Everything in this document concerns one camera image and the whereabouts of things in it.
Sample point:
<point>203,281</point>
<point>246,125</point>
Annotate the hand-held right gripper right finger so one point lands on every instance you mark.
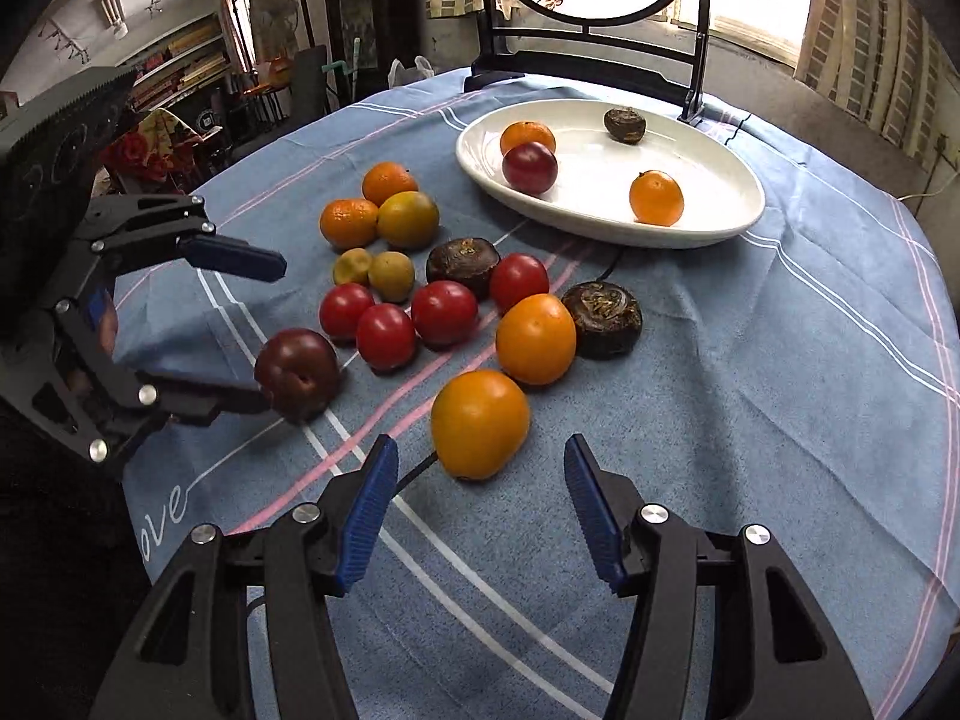
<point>596,517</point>

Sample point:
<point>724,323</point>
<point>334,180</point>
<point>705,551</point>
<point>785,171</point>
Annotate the dark red plum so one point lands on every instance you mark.
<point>529,168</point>
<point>298,373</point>

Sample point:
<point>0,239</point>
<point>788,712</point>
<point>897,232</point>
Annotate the large orange citrus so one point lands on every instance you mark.
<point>480,424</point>

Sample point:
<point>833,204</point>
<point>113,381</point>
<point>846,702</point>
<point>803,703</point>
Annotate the yellow-green orange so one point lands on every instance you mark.
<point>407,220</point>

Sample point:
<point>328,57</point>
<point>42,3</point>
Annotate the bookshelf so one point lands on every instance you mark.
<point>180,60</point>

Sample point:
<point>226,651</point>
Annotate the standing fan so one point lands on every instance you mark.
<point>274,22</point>

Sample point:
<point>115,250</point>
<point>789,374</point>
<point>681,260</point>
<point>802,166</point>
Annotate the white plastic bag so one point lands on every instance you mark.
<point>409,72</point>

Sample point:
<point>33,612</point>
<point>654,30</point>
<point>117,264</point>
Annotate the white ceiling lamp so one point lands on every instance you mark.
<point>112,11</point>

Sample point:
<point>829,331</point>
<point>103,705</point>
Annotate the red tomato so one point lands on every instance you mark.
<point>345,311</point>
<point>385,336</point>
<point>519,281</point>
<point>444,313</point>

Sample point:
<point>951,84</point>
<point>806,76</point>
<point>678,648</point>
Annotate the red floral cloth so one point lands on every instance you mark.
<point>146,144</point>

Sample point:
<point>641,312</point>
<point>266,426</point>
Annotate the orange mandarin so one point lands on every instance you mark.
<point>389,182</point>
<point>527,135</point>
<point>349,223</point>

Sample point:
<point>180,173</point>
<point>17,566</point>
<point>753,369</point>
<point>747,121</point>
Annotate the blue striped tablecloth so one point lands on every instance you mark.
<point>750,405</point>

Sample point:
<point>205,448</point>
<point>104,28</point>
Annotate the small yellow-green fruit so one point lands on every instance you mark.
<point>351,267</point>
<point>391,276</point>

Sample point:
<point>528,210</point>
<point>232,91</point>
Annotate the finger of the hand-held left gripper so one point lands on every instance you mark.
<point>232,255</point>
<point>202,399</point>

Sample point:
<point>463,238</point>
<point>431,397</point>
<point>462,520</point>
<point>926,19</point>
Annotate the small orange citrus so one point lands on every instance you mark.
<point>656,197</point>

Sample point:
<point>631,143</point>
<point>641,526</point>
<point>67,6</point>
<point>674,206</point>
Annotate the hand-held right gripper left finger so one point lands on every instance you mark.
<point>367,517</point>

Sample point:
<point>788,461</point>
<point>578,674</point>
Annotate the white oval plate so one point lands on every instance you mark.
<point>592,187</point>

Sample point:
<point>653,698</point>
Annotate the green hanger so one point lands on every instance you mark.
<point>346,64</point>

